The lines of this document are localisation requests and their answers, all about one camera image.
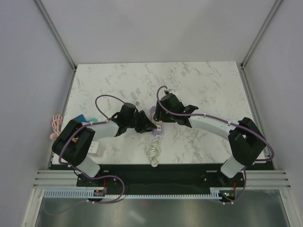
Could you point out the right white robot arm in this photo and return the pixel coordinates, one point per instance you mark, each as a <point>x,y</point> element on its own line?
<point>245,139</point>

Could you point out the teal triangular power strip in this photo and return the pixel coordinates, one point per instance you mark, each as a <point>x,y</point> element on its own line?
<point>93,120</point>

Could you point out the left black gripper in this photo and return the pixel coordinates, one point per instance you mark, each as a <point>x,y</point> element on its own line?
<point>146,125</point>

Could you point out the aluminium frame post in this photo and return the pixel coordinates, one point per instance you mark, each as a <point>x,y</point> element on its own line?
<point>265,25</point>
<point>51,26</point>

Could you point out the white cube socket adapter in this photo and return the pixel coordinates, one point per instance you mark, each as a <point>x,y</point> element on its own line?
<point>93,149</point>

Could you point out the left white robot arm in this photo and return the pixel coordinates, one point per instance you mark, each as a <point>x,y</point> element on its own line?
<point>73,143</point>

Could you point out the left aluminium frame post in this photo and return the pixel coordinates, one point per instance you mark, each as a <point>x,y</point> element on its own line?
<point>51,26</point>

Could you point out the purple power strip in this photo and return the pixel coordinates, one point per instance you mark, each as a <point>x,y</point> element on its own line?
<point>155,132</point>

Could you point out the right aluminium frame post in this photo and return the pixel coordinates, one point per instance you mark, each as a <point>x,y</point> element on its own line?
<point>265,25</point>

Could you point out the white slotted cable duct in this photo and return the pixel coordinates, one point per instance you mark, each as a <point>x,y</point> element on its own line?
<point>102,194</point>

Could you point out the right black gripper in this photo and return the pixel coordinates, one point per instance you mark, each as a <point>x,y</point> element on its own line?
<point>157,114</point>

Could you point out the blue cube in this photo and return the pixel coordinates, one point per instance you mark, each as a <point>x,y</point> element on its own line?
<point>80,118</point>

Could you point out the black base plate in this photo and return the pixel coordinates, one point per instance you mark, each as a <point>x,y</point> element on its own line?
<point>163,179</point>

